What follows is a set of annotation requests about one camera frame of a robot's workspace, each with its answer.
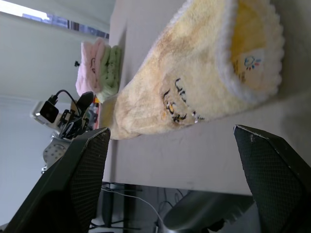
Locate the window strip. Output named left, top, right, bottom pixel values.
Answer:
left=0, top=4, right=110, bottom=39

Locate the folded green towel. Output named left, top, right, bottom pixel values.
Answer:
left=96, top=45, right=122, bottom=103

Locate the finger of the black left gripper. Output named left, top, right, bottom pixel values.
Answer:
left=76, top=91, right=95, bottom=117

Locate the folded pink towel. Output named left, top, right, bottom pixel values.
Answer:
left=75, top=38, right=108, bottom=97

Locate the thin white cable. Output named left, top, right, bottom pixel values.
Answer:
left=100, top=187, right=164, bottom=233

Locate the yellow embroidered towel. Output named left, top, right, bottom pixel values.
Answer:
left=98, top=0, right=286, bottom=141

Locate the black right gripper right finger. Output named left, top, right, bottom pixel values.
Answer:
left=233, top=124, right=311, bottom=233

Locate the silver robot body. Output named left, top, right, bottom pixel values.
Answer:
left=163, top=191, right=255, bottom=233

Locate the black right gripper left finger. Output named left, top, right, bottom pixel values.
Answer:
left=0, top=127, right=111, bottom=233

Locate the black table leg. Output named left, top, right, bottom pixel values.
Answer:
left=123, top=183, right=134, bottom=230

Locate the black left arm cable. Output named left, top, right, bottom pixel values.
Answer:
left=47, top=89, right=79, bottom=105

